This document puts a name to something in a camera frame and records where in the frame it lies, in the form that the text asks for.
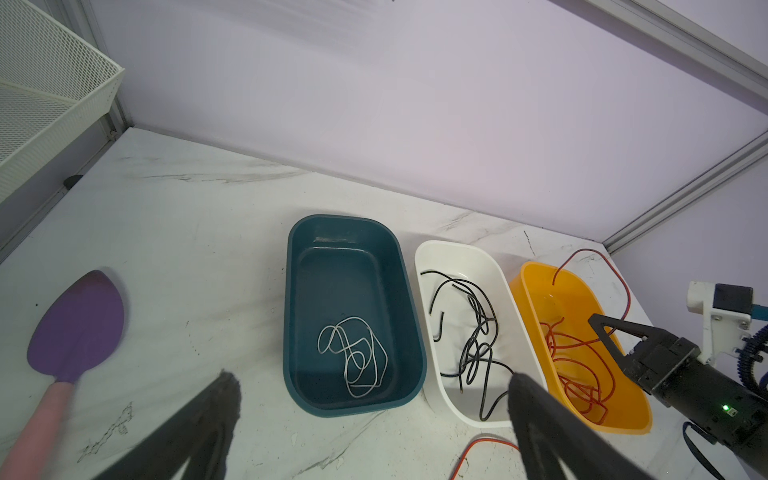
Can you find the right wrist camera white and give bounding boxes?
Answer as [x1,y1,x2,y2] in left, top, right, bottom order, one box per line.
[686,281,767,366]

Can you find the white plastic bin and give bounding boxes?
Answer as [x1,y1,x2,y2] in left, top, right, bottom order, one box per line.
[414,240,546,429]

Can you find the black cable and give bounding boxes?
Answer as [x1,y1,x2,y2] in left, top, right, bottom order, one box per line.
[419,269,516,422]

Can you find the white mesh two-tier shelf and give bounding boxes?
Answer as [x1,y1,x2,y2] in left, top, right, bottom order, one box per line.
[1,1,125,200]

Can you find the red orange cables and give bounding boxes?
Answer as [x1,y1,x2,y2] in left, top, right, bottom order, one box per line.
[449,248,633,480]

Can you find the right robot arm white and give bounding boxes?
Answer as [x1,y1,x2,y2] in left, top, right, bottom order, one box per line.
[588,314,767,476]

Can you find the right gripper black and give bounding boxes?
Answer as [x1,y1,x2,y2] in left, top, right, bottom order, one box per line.
[588,314,699,396]

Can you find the yellow plastic bin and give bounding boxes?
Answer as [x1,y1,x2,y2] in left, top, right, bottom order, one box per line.
[509,262,652,435]

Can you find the teal plastic bin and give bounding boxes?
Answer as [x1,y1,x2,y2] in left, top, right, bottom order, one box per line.
[283,214,427,417]

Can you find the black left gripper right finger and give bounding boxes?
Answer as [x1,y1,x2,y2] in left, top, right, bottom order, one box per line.
[508,373,650,479]

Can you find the red cable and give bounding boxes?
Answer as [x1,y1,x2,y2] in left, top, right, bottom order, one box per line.
[539,317,619,426]

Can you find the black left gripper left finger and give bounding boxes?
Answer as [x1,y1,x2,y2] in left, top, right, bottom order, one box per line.
[97,371,241,479]

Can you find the white thin cable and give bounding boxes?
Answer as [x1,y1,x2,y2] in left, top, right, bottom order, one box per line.
[316,316,389,400]

